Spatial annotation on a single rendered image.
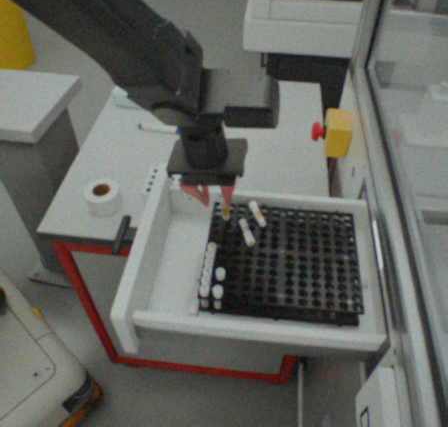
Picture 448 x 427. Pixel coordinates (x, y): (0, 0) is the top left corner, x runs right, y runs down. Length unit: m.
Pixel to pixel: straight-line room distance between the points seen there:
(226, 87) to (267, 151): 0.55
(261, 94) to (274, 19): 0.83
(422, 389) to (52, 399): 0.99
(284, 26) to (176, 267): 0.82
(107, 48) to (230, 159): 0.26
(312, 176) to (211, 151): 0.46
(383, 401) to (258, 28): 1.03
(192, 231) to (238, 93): 0.33
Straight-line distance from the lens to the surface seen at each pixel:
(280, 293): 0.58
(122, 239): 0.63
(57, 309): 1.71
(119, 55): 0.35
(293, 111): 1.14
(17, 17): 3.12
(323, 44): 1.31
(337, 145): 0.86
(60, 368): 1.27
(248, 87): 0.46
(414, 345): 0.48
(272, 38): 1.29
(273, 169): 0.95
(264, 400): 1.47
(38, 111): 1.23
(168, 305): 0.64
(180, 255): 0.69
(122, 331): 0.57
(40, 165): 1.31
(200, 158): 0.53
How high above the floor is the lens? 1.39
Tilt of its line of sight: 47 degrees down
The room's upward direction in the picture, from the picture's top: straight up
